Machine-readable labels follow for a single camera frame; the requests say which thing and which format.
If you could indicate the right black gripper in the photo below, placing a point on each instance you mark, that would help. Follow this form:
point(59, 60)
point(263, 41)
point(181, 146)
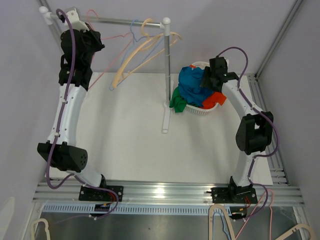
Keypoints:
point(205, 81)

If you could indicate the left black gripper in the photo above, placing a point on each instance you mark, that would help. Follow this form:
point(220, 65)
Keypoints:
point(96, 36)

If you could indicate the blue t shirt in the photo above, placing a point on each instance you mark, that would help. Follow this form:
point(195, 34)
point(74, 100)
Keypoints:
point(189, 85)

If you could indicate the orange t shirt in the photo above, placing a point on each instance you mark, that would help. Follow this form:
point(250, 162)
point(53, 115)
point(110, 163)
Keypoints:
point(212, 101)

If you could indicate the green t shirt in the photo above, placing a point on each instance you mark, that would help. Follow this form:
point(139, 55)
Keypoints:
point(178, 103)

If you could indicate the pink plastic hanger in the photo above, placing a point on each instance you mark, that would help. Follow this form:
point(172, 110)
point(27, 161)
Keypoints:
point(115, 47)

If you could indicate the beige plastic hanger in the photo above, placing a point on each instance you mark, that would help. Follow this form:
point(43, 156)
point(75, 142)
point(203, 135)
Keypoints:
point(154, 45)

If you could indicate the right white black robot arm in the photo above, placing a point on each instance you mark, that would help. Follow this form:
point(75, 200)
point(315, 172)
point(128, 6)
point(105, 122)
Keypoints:
point(253, 135)

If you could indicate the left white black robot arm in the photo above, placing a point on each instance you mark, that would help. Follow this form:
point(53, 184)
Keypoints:
point(60, 150)

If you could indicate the beige hanger bottom centre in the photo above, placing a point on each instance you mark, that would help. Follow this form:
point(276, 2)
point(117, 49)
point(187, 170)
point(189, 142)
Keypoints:
point(227, 228)

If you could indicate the pink hanger bottom right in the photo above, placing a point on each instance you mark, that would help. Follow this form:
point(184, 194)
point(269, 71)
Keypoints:
point(253, 211)

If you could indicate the beige hanger bottom right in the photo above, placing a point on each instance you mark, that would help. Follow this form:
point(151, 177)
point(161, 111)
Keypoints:
point(296, 228)

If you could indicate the metal clothes rack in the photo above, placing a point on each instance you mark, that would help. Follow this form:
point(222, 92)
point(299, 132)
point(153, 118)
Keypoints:
point(168, 81)

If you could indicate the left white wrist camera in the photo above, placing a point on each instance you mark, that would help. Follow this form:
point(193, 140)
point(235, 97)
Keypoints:
point(75, 20)

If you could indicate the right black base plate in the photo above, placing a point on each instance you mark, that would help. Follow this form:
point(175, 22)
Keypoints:
point(233, 195)

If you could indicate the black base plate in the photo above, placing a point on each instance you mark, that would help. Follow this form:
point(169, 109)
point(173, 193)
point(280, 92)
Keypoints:
point(233, 195)
point(88, 194)

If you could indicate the aluminium rail frame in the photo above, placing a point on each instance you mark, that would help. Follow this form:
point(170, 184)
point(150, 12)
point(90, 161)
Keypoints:
point(160, 193)

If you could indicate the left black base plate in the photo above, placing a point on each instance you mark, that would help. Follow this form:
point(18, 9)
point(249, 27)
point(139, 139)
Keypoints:
point(88, 194)

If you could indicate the white slotted cable duct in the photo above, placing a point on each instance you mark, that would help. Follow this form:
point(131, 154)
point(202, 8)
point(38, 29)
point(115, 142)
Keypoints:
point(130, 209)

